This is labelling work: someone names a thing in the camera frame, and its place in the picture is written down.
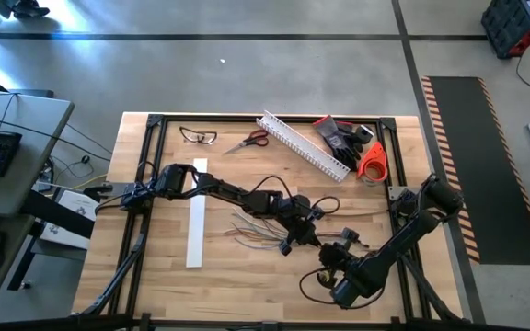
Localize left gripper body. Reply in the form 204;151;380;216
279;195;326;257

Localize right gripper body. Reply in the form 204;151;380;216
318;228;363;284

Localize black red-cuffed work glove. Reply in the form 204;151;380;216
333;120;366;173
311;114;363;160

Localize black tape roll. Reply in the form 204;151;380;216
354;123;376;144

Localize clear safety glasses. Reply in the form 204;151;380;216
179;126;219;146

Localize black hazard-striped floor mat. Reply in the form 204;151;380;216
421;75;530;266

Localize white box with logo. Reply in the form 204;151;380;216
39;188;101;250

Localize black desk leg bar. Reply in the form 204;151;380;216
6;188;97;291

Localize grey desk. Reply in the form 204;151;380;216
0;88;76;325

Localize black and red tool case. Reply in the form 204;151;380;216
480;0;530;60

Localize person's foot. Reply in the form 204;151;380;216
9;0;51;18

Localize black left wrist camera cable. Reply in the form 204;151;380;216
249;174;341;217

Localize white slotted cable duct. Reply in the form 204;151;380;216
256;108;351;183

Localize red-handled scissors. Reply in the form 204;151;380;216
222;129;271;155

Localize white flat duct cover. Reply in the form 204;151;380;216
185;157;210;269

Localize black aluminium table frame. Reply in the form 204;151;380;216
74;112;467;331

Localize black desk cable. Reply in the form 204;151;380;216
0;112;112;162

